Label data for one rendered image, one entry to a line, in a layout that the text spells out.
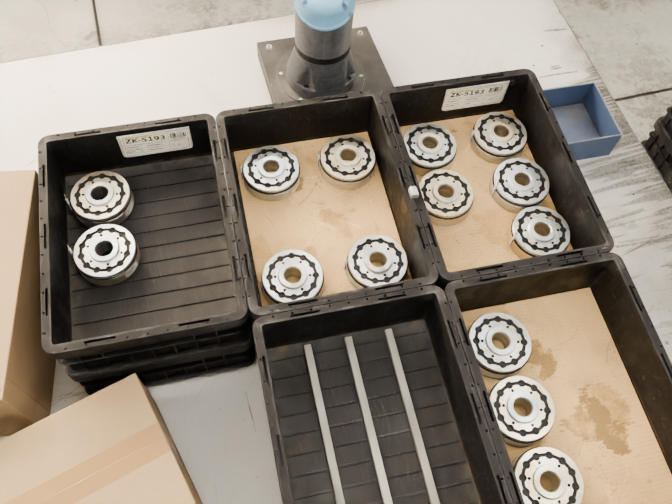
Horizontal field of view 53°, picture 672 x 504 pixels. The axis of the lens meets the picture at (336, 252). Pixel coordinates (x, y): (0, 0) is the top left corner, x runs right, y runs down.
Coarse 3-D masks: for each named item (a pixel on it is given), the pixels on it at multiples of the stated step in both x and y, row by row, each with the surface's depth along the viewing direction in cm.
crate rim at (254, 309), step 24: (336, 96) 122; (360, 96) 122; (216, 120) 118; (384, 120) 120; (408, 192) 112; (240, 216) 109; (240, 240) 107; (432, 264) 106; (408, 288) 104; (264, 312) 101
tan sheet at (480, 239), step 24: (456, 120) 133; (456, 144) 130; (456, 168) 128; (480, 168) 128; (480, 192) 125; (480, 216) 123; (504, 216) 123; (456, 240) 120; (480, 240) 120; (504, 240) 121; (456, 264) 118; (480, 264) 118
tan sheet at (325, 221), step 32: (320, 192) 124; (352, 192) 124; (384, 192) 124; (256, 224) 120; (288, 224) 120; (320, 224) 120; (352, 224) 121; (384, 224) 121; (256, 256) 117; (320, 256) 117; (352, 288) 115
